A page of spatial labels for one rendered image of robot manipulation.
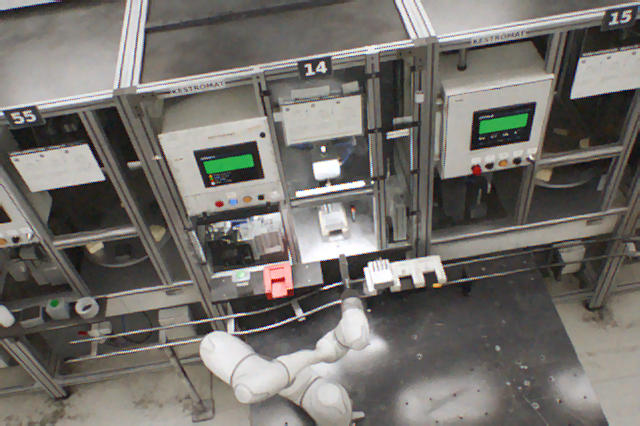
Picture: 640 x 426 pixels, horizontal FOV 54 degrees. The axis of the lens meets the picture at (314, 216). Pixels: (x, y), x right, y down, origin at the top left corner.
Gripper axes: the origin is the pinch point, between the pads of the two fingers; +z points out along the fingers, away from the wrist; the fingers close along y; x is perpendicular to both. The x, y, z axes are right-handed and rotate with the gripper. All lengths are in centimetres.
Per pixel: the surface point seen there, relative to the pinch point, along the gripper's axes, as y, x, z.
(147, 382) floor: -112, 124, 23
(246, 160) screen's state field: 53, 32, 18
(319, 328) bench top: -44.5, 15.7, -2.4
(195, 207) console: 30, 58, 20
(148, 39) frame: 88, 62, 59
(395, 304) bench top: -45, -23, 4
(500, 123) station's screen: 50, -70, 18
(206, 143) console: 63, 45, 21
